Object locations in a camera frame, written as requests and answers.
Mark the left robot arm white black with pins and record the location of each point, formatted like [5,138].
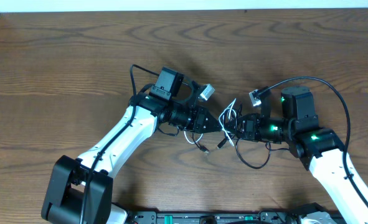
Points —
[80,190]

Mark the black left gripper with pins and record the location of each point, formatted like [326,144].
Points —
[198,119]

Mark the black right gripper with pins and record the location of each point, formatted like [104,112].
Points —
[244,127]

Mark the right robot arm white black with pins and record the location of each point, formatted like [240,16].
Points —
[319,149]

